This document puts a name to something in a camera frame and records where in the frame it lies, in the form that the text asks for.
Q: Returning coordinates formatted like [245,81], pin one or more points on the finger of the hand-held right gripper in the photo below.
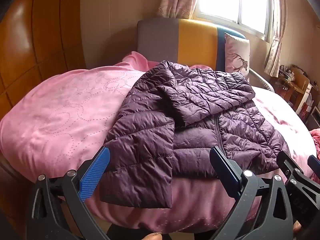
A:
[287,163]
[315,163]

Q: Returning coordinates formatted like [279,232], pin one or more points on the grey yellow blue headboard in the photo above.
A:
[195,40]

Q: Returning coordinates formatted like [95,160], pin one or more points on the person's left hand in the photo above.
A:
[152,237]

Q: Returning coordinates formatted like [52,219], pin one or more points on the pink star curtain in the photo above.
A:
[178,0]

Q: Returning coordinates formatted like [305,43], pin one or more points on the deer print pillow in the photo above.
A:
[237,55]

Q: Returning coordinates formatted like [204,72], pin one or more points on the pink tied curtain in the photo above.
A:
[275,42]

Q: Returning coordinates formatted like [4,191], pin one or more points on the wooden wardrobe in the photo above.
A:
[37,35]

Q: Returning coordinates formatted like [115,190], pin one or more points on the purple quilted down jacket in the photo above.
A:
[195,120]

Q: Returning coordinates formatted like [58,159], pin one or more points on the red box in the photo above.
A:
[304,110]

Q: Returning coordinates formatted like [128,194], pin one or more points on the grey metal bed rail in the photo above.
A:
[261,80]

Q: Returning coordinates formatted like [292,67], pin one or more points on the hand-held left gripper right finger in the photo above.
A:
[226,172]

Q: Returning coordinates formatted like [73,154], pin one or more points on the pink crumpled cloth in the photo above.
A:
[316,140]

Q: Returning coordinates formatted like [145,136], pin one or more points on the cluttered wooden desk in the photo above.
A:
[296,82]

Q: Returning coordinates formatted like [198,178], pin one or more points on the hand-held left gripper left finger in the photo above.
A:
[93,175]

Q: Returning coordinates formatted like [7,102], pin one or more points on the pink bed blanket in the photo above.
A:
[62,120]

